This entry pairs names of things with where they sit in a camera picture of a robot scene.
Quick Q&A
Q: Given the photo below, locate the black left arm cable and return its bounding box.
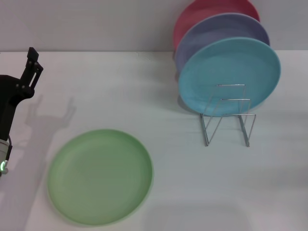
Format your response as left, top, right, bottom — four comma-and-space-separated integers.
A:
6, 135, 13, 174

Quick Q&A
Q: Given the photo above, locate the metal wire plate rack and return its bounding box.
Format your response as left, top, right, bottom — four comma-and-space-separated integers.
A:
200, 83, 257, 147

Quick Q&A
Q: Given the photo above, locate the turquoise plate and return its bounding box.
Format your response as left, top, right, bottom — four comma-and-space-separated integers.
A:
178, 37, 282, 118

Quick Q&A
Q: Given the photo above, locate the red plate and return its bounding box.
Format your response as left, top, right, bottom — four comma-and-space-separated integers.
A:
172, 0, 260, 51

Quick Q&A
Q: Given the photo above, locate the green plate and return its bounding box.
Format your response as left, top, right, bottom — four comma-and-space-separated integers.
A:
47, 128, 154, 227

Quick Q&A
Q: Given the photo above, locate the purple plate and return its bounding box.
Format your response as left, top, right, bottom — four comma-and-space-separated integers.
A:
175, 13, 270, 73

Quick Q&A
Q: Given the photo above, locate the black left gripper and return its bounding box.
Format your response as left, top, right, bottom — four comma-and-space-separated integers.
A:
0, 47, 44, 143

